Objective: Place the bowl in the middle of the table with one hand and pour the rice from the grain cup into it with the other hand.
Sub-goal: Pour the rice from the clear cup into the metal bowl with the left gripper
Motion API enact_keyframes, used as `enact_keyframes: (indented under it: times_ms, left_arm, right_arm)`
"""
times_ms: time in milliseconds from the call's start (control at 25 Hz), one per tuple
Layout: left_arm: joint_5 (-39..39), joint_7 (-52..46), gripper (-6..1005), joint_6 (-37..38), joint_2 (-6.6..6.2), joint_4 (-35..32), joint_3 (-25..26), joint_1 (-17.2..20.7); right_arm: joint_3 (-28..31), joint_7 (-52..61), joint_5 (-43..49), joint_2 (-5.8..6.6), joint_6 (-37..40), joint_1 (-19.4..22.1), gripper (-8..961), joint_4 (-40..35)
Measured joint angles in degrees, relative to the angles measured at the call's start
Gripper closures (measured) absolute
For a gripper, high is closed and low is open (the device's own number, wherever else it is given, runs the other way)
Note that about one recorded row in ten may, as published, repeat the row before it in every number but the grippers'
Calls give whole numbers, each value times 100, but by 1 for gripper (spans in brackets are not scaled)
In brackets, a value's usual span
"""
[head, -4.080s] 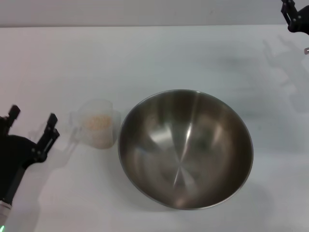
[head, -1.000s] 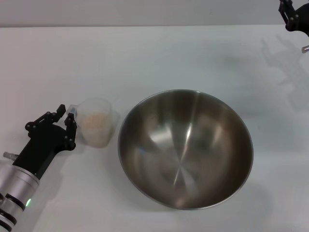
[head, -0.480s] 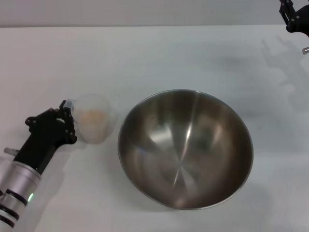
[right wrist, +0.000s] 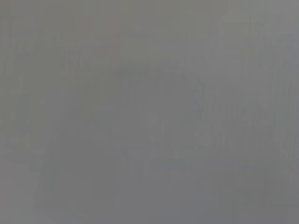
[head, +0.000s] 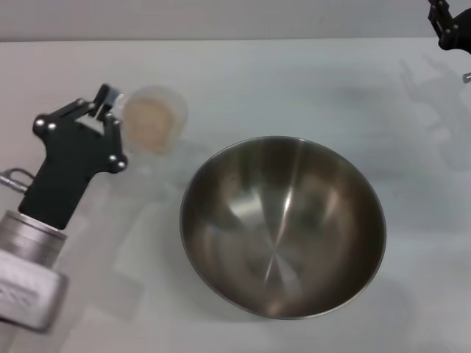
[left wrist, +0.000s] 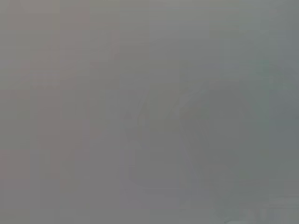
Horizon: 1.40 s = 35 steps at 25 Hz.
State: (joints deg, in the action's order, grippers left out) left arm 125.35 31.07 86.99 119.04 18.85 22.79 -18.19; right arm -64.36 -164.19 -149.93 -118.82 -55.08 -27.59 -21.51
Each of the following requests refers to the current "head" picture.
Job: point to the clear plastic measuring cup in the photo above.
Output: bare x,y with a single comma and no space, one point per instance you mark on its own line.
178,110

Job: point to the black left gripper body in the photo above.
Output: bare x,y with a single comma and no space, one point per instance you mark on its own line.
70,165

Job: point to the beige rice grains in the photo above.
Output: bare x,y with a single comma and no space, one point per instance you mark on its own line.
149,125

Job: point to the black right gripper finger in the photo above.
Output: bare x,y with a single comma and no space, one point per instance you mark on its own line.
443,20

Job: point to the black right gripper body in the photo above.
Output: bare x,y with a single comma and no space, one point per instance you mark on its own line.
458,42

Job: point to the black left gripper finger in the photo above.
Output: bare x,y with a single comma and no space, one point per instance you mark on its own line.
66,112
115,143

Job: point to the stainless steel mixing bowl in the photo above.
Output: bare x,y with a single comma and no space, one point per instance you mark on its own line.
283,228

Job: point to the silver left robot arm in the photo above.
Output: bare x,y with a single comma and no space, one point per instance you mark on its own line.
29,264

